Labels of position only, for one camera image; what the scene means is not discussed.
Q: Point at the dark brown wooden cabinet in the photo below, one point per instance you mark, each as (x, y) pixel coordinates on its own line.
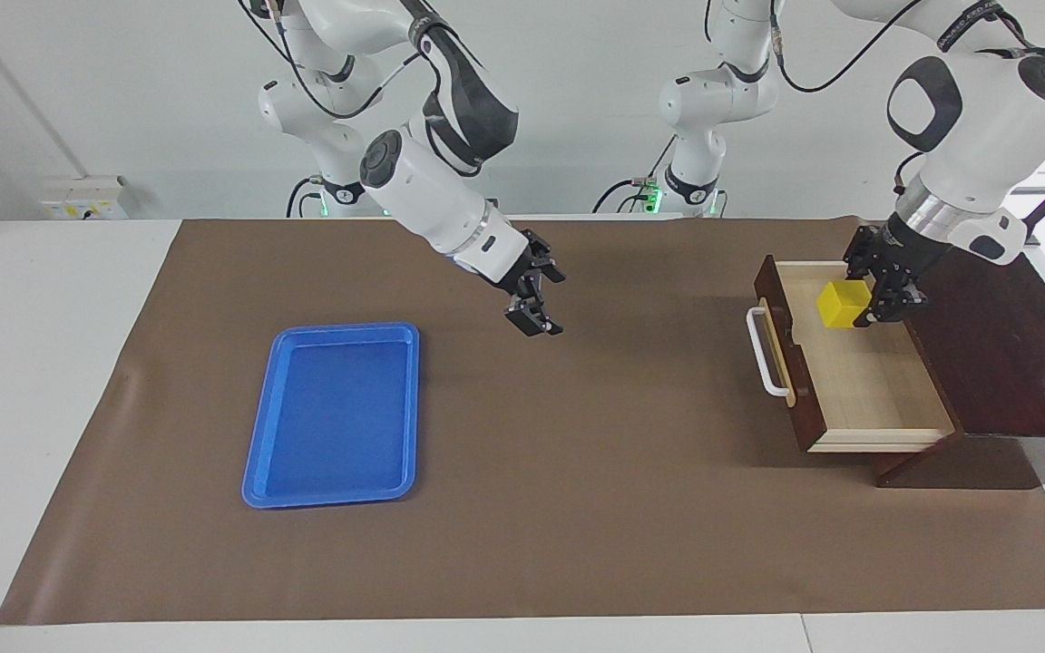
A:
(1012, 363)

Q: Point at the blue plastic tray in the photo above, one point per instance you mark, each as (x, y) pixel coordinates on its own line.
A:
(323, 426)

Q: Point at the brown paper table mat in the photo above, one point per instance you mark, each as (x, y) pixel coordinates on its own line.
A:
(577, 453)

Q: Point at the yellow block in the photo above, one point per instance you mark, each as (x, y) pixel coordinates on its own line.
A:
(840, 304)

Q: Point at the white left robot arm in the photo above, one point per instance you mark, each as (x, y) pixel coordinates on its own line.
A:
(985, 118)

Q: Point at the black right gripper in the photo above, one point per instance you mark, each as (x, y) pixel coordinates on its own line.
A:
(521, 270)

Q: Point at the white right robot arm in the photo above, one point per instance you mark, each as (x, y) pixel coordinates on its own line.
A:
(432, 195)

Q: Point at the white wall socket strip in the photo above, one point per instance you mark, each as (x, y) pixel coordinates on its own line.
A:
(78, 204)

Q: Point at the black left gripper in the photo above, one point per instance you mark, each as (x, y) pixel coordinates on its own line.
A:
(908, 249)

